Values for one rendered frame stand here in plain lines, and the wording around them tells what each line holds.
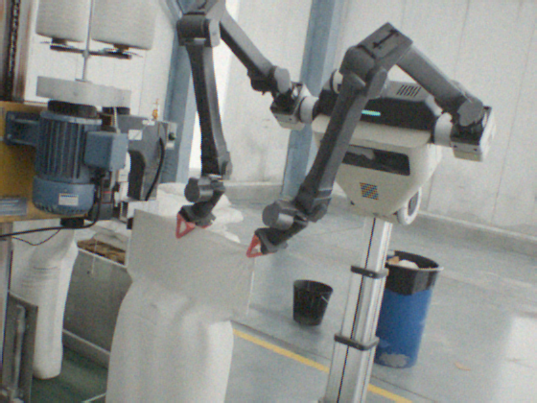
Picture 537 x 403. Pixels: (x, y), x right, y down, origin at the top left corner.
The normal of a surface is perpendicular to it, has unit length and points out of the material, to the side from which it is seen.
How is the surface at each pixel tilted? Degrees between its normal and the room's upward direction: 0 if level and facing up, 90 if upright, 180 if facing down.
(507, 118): 90
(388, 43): 58
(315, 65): 90
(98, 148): 90
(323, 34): 90
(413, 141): 40
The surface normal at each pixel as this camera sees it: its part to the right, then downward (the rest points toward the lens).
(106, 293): -0.55, 0.05
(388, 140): -0.23, -0.72
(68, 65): 0.82, 0.22
